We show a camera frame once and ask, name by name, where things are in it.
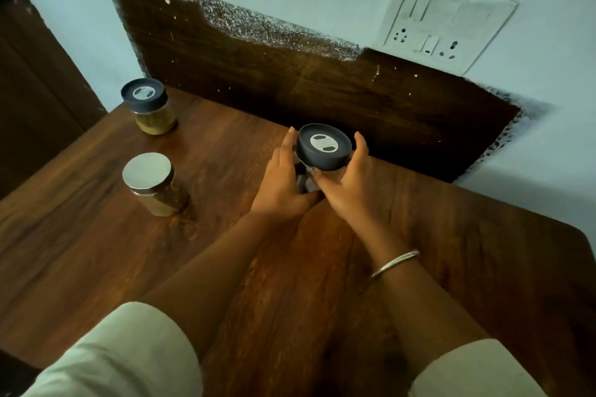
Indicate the white right sleeve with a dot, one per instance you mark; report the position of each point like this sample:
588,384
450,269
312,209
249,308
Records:
475,371

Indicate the person's right thumb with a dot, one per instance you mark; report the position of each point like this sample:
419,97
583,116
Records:
322,179

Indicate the dark-lidded glass jar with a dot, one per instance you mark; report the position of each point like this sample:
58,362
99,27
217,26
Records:
323,146

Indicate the silver bangle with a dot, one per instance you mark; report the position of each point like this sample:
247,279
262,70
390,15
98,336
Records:
395,262

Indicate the dark-lidded jar of yellow spice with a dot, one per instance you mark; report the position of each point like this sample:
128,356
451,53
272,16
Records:
148,106

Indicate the white wall switchboard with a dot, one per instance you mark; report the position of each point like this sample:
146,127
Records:
442,22

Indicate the person's right hand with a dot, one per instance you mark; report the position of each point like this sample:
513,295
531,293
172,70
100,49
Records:
349,196

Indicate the white left sleeve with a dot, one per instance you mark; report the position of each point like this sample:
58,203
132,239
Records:
125,355

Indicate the silver-lidded glass jar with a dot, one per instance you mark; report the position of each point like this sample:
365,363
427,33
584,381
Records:
153,182

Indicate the person's left thumb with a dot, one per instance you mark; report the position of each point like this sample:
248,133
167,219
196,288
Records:
311,198

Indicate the person's right forearm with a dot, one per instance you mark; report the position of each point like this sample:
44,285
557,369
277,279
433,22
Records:
419,313

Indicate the dark wooden cabinet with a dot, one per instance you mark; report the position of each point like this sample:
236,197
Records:
37,94

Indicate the dark wooden back panel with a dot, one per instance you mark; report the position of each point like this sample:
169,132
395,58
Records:
288,85

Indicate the person's left hand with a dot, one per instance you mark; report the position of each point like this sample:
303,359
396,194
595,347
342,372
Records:
279,192

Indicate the white sleeve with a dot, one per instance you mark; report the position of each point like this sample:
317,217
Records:
125,355
475,371

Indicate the person's left forearm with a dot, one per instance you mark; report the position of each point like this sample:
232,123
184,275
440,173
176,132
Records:
219,280

